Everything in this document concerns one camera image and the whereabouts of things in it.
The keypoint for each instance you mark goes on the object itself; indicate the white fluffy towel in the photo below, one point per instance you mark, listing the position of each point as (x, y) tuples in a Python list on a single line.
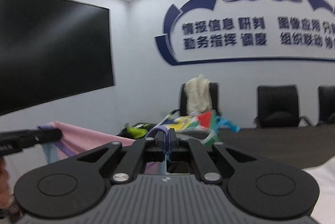
[(324, 210)]

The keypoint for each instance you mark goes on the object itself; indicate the black office chair right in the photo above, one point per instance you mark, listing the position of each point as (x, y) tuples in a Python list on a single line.
[(326, 101)]

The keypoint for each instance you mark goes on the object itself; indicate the black office chair middle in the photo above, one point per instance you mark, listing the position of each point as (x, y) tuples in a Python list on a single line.
[(278, 107)]

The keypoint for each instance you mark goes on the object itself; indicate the cream fluffy cloth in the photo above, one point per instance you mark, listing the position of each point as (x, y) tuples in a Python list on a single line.
[(198, 95)]

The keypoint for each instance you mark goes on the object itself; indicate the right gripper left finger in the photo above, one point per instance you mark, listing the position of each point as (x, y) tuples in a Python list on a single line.
[(161, 146)]

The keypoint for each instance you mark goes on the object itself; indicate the pink purple-trimmed garment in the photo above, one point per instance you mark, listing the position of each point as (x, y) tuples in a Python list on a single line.
[(76, 140)]

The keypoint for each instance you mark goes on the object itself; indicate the person's left hand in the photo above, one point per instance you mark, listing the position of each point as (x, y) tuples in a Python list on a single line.
[(5, 193)]

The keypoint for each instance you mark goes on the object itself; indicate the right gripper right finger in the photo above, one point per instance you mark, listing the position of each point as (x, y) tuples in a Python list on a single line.
[(173, 147)]

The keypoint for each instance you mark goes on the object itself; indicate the black wall monitor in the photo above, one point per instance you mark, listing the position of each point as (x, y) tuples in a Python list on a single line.
[(52, 49)]

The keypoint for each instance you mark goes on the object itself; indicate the blue wall sign lettering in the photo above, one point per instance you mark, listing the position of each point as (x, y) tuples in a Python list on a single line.
[(211, 31)]

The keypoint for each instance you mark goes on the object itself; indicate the colourful zipper storage bag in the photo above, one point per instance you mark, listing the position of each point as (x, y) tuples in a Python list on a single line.
[(204, 127)]

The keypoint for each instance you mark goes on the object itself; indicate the black office chair with cloth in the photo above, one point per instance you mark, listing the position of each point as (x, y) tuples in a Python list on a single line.
[(214, 95)]

